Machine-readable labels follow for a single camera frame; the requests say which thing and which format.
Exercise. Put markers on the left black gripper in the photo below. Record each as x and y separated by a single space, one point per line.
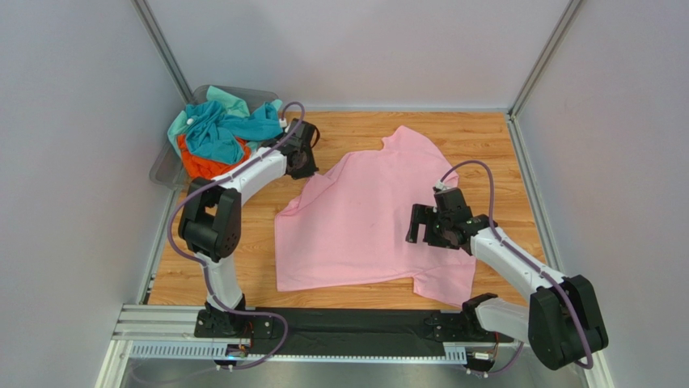
308 170

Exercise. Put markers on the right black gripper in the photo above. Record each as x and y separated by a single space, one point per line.
424 227

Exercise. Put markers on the pink t shirt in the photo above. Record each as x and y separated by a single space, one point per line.
348 226

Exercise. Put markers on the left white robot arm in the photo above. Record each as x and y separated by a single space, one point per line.
211 219

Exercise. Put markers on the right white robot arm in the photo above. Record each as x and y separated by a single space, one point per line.
561 322

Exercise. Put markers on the mint green t shirt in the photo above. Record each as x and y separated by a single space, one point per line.
232 104

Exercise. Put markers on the teal blue t shirt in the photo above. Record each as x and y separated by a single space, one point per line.
214 134

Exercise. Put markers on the orange t shirt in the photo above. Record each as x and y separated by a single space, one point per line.
198 167

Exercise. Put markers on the grey plastic bin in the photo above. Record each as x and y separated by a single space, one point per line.
168 169

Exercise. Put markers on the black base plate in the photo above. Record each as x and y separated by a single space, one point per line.
342 332

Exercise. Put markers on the aluminium frame rail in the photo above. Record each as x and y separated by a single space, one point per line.
155 346

